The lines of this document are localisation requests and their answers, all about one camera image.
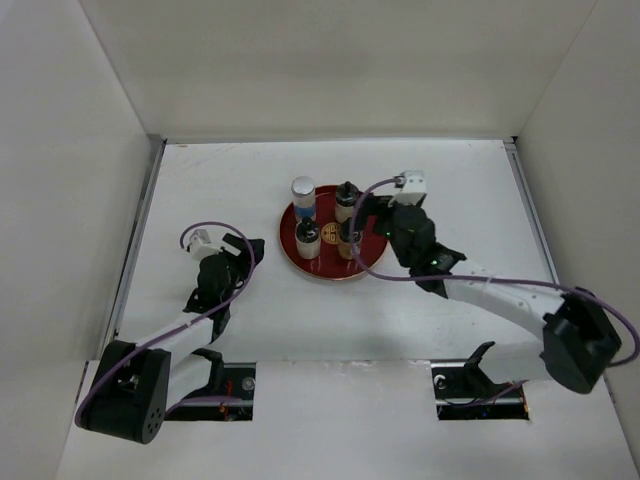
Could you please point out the brown spice bottle black cap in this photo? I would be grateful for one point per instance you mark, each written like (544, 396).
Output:
(346, 239)

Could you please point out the white powder bottle black cap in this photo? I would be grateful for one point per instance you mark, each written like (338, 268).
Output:
(307, 237)

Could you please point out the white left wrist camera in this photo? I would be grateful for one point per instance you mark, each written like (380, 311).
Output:
(200, 245)

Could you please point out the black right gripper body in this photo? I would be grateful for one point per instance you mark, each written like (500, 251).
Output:
(399, 250)

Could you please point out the red round tray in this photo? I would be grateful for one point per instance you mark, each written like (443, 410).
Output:
(329, 265)

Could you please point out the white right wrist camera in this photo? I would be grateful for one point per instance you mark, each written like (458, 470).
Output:
(411, 188)

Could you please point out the right aluminium rail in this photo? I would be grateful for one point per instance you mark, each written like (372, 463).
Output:
(512, 154)

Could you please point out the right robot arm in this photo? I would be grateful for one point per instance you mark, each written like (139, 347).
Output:
(574, 341)

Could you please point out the aluminium rail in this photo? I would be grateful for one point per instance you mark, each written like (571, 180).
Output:
(157, 148)
(512, 154)

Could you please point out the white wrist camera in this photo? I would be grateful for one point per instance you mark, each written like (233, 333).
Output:
(411, 188)
(200, 245)

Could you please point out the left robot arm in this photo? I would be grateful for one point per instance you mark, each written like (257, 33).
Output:
(175, 374)

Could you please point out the left aluminium rail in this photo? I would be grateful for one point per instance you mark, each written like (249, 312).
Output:
(157, 148)

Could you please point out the blue label bottle silver cap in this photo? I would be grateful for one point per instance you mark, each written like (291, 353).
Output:
(304, 198)

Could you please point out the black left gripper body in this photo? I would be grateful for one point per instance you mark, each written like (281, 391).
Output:
(238, 271)

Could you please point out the white salt bottle black cap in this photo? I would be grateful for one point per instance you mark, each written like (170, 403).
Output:
(346, 196)

